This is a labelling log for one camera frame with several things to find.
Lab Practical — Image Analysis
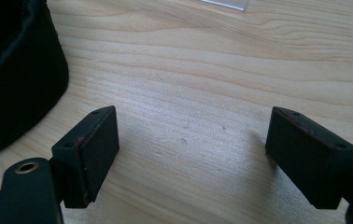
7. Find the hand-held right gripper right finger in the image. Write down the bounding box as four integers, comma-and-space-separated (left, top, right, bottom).
264, 105, 353, 210

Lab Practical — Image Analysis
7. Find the clear plastic sheet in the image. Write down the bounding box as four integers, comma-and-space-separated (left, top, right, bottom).
200, 0, 251, 12

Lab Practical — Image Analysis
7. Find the black fabric container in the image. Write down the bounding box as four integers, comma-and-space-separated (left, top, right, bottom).
0, 0, 70, 162

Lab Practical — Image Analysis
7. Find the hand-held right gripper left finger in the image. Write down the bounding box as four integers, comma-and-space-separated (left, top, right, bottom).
50, 105, 120, 209

